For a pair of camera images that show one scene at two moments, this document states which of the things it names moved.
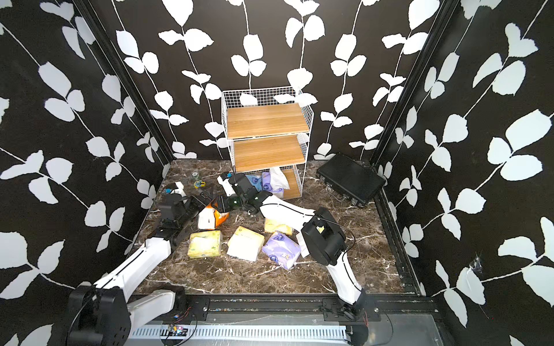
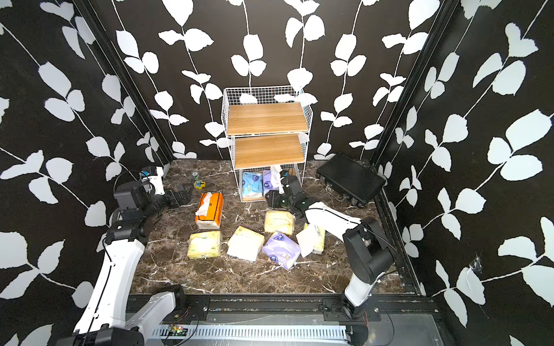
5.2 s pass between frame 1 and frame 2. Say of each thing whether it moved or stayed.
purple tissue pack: stayed
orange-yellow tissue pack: stayed
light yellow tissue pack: stayed
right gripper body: moved
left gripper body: moved
